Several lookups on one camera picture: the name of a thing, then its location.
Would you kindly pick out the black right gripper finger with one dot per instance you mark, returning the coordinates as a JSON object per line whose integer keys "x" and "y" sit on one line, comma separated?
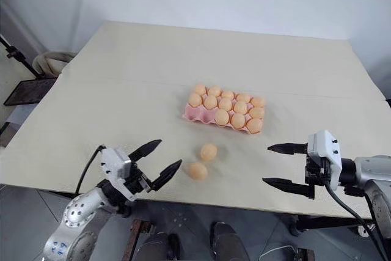
{"x": 288, "y": 148}
{"x": 293, "y": 187}

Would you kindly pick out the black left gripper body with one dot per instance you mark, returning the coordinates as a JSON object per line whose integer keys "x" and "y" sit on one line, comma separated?
{"x": 137, "y": 180}

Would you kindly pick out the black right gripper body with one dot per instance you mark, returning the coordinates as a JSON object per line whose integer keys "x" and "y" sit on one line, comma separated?
{"x": 315, "y": 170}

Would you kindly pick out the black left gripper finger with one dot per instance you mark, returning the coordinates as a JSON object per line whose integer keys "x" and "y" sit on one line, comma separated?
{"x": 146, "y": 148}
{"x": 167, "y": 173}

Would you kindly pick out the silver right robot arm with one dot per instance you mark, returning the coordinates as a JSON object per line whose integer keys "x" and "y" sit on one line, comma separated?
{"x": 372, "y": 169}

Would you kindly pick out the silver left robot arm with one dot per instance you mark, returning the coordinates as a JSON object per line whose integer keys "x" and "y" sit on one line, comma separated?
{"x": 79, "y": 209}

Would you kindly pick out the orange egg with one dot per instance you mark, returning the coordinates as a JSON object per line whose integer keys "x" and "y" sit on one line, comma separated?
{"x": 243, "y": 97}
{"x": 214, "y": 91}
{"x": 240, "y": 107}
{"x": 225, "y": 104}
{"x": 200, "y": 89}
{"x": 210, "y": 101}
{"x": 197, "y": 171}
{"x": 257, "y": 112}
{"x": 258, "y": 101}
{"x": 254, "y": 125}
{"x": 209, "y": 152}
{"x": 221, "y": 117}
{"x": 195, "y": 99}
{"x": 228, "y": 94}
{"x": 238, "y": 120}

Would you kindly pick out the pink egg carton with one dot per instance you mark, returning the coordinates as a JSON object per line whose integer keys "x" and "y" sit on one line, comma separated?
{"x": 195, "y": 113}

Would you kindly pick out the rusty brown metal bar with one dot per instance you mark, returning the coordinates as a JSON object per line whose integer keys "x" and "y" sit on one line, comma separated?
{"x": 137, "y": 238}
{"x": 305, "y": 255}

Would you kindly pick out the dark rounded shape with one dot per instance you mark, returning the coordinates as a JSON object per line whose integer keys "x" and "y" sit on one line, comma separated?
{"x": 227, "y": 242}
{"x": 159, "y": 247}

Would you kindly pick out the white caster wheel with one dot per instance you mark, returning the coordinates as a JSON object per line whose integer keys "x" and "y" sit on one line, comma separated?
{"x": 365, "y": 231}

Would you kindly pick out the beige fabric bag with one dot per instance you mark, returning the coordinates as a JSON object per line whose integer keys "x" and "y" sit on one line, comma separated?
{"x": 50, "y": 62}

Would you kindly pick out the black stand pole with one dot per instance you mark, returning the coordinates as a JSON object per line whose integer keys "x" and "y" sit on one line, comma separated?
{"x": 21, "y": 57}

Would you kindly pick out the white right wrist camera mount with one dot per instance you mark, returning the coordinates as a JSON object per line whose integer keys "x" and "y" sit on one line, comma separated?
{"x": 323, "y": 145}

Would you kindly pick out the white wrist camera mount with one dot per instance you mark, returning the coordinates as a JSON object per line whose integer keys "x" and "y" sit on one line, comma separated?
{"x": 114, "y": 163}
{"x": 323, "y": 145}

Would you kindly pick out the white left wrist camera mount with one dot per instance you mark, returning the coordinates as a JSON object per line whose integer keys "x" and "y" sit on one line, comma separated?
{"x": 114, "y": 163}

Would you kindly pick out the black table frame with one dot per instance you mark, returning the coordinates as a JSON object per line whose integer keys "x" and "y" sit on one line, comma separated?
{"x": 323, "y": 223}

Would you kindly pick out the black metal base plate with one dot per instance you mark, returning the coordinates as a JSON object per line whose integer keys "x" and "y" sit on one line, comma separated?
{"x": 29, "y": 91}

